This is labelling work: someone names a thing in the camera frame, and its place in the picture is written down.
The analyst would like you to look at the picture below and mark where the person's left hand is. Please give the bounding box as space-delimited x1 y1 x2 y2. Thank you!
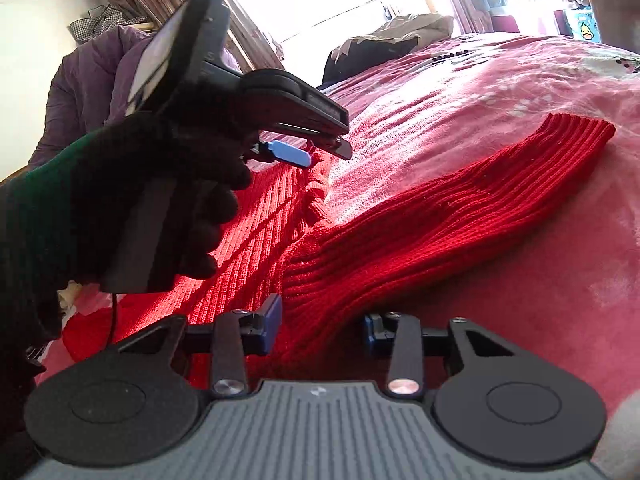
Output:
65 109 254 284

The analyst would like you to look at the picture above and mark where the pink printed blanket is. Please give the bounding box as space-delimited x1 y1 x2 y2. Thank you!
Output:
30 32 640 480

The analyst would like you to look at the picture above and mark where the person's left forearm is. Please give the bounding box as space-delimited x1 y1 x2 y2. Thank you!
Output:
0 127 105 371

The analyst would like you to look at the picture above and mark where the dark pillow with beige cover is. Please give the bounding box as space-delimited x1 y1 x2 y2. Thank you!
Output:
322 14 455 87

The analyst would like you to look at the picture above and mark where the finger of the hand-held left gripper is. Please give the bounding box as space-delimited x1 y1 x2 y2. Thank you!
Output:
244 139 314 169
277 121 354 162

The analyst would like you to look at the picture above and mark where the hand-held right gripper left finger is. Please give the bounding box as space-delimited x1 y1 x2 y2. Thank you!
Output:
117 292 284 397

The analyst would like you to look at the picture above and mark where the yellow duck printed box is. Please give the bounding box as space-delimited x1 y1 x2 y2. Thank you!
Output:
565 6 597 44

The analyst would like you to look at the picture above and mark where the checkered cloth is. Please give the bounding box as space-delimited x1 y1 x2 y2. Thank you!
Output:
67 4 152 42

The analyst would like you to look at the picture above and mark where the grey bin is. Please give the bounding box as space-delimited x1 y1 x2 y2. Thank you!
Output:
582 0 640 54

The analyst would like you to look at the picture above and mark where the purple quilt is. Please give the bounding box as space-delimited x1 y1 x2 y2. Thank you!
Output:
27 25 242 172

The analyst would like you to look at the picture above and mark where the black cable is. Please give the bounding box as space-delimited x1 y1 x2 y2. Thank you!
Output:
107 290 122 352

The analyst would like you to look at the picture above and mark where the red knit sweater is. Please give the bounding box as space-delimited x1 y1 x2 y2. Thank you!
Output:
62 112 617 392

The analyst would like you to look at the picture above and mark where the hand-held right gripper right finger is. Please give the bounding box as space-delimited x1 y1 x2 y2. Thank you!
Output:
362 310 514 398

